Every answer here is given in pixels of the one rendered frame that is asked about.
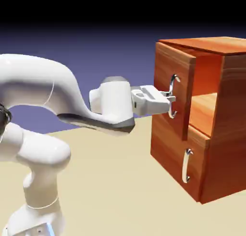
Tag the orange wooden cabinet door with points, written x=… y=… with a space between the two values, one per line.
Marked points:
x=169 y=155
x=169 y=70

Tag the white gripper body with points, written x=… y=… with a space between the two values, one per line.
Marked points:
x=153 y=103

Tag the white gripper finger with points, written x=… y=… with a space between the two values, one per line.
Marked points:
x=172 y=99
x=164 y=94

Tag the orange wooden cabinet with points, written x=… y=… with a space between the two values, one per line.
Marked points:
x=226 y=113

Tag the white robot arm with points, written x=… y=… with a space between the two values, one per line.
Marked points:
x=34 y=80

